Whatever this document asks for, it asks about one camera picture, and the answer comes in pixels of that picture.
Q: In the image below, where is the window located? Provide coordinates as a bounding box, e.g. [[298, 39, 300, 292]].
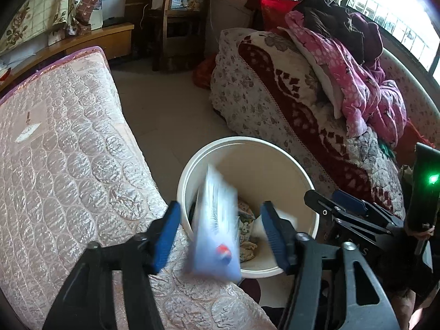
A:
[[344, 0, 440, 76]]

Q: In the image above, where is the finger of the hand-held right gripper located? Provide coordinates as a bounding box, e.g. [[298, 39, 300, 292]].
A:
[[304, 190, 401, 236], [332, 189, 406, 227]]

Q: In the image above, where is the orange cloth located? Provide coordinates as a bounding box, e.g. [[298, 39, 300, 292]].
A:
[[192, 57, 221, 90]]

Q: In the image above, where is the red patterned blanket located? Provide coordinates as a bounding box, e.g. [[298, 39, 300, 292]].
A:
[[238, 34, 392, 207]]

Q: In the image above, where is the printed packet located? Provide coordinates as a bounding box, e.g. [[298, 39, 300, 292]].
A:
[[237, 197, 258, 263]]

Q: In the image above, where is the pink floral garment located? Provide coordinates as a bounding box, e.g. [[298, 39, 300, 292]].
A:
[[285, 10, 408, 150]]

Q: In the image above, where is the dark garment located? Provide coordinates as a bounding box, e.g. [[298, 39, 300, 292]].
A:
[[295, 0, 384, 66]]

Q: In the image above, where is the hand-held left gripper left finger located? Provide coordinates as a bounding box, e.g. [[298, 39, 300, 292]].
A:
[[42, 200, 182, 330]]

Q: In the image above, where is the wooden bed headboard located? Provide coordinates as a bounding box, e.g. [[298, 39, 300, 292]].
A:
[[0, 22, 134, 92]]

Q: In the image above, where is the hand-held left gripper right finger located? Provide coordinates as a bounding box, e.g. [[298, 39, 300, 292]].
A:
[[260, 201, 401, 330]]

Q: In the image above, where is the white wrapper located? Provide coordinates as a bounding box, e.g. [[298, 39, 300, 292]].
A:
[[14, 124, 42, 143]]

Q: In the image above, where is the white plastic bag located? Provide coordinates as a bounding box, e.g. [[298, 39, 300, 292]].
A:
[[184, 164, 242, 282]]

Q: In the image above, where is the white bucket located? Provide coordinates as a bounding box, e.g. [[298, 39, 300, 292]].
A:
[[176, 137, 320, 280]]

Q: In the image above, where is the wooden chair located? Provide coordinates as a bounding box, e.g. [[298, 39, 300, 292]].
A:
[[148, 0, 215, 73]]

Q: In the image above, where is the red cushion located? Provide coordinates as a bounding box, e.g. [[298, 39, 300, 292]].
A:
[[259, 0, 299, 31]]

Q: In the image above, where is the floral covered sofa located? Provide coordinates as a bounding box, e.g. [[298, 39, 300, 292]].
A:
[[210, 27, 440, 221]]

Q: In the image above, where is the person's right hand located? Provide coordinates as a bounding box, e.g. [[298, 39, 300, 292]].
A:
[[406, 225, 434, 240]]

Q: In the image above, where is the person's right forearm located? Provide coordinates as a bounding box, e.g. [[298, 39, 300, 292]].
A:
[[392, 282, 425, 330]]

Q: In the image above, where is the floral quilt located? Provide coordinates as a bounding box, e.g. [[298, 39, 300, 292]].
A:
[[0, 0, 78, 54]]

